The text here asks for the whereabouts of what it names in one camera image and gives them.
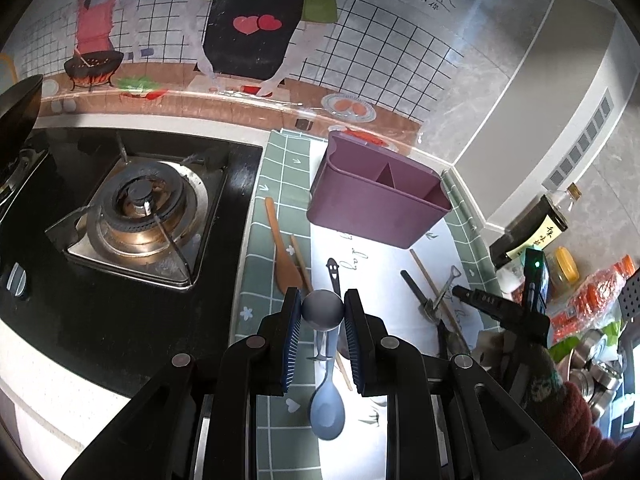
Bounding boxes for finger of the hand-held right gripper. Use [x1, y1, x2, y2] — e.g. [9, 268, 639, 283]
[451, 285, 526, 328]

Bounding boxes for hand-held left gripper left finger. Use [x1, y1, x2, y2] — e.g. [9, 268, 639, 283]
[62, 287, 303, 480]

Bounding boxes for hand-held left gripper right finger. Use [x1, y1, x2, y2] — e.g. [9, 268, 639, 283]
[342, 288, 581, 480]

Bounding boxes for metal ladle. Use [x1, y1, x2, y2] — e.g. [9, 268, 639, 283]
[301, 289, 346, 362]

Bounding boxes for blue-grey plastic spoon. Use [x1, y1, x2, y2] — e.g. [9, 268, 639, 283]
[309, 330, 346, 442]

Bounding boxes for wooden spatula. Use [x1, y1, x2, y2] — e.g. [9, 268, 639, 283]
[264, 196, 304, 297]

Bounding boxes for purple utensil holder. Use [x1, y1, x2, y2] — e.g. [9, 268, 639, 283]
[306, 130, 451, 250]

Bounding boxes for person's right forearm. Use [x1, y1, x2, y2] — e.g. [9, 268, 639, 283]
[510, 345, 631, 480]

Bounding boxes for metal bottle opener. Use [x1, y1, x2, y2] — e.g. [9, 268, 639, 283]
[430, 265, 463, 313]

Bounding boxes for yellow-lid jar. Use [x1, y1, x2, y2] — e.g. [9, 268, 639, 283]
[552, 246, 581, 286]

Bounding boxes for dark metal utensil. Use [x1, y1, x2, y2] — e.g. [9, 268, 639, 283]
[436, 319, 473, 361]

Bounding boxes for dark soy sauce bottle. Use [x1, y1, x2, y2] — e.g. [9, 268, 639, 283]
[489, 184, 583, 268]

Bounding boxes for orange plastic packaging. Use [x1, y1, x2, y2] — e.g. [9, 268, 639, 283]
[547, 255, 640, 346]

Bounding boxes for white printed mat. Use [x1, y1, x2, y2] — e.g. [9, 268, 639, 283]
[250, 135, 496, 480]

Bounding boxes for steel containers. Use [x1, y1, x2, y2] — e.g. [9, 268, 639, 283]
[565, 327, 626, 411]

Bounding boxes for black slotted spatula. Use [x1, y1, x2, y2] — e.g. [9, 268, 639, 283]
[617, 267, 640, 356]

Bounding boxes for grey column with white vent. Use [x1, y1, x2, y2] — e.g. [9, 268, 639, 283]
[452, 0, 631, 233]

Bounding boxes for gas burner with pan support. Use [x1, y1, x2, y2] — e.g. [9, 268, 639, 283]
[45, 132, 228, 291]

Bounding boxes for black glass gas stove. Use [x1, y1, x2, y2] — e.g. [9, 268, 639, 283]
[0, 127, 265, 396]

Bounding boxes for stove knob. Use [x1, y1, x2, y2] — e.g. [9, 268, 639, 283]
[0, 262, 28, 301]

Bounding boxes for black wok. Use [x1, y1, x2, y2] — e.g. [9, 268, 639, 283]
[0, 74, 46, 161]

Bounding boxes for black-handled kitchen tool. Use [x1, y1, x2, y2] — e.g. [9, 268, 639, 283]
[400, 270, 441, 322]

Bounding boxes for cartoon cooking wall poster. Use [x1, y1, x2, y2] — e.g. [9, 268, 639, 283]
[0, 0, 501, 171]

